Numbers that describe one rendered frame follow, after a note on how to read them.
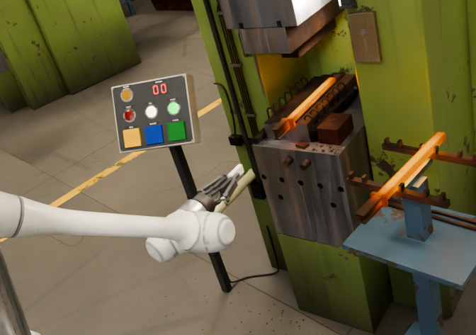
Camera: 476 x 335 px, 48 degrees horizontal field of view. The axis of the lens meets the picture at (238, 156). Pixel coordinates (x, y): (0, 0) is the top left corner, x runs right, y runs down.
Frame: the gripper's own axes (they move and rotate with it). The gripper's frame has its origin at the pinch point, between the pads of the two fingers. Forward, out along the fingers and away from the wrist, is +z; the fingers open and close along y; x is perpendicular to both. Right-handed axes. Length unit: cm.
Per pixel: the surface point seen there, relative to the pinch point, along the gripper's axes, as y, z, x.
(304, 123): 6.5, 35.6, -0.6
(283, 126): 0.6, 30.4, 0.7
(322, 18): 8, 60, 30
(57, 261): -182, 6, -99
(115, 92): -71, 18, 18
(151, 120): -55, 18, 6
